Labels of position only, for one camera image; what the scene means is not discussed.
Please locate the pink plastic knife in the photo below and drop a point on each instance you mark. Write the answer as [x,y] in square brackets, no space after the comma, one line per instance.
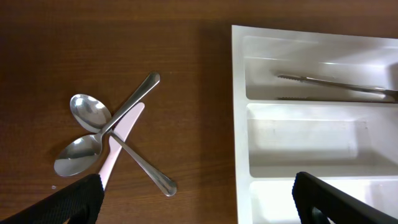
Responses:
[122,130]

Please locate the large steel spoon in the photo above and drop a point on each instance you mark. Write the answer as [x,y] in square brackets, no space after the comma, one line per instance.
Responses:
[84,151]
[93,115]

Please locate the large steel spoon lower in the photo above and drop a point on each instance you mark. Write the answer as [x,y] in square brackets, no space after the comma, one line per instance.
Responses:
[84,151]

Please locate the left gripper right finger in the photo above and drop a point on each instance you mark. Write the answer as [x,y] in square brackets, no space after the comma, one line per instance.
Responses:
[319,202]

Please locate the large steel spoon upper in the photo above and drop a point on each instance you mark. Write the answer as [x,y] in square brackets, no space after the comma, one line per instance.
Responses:
[93,115]

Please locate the steel kitchen tongs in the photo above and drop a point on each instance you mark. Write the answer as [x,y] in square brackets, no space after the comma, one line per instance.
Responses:
[389,93]

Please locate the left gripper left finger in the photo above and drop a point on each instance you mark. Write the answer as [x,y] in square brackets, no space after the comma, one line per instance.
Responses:
[77,203]

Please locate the white plastic cutlery tray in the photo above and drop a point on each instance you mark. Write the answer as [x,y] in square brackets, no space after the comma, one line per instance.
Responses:
[282,126]

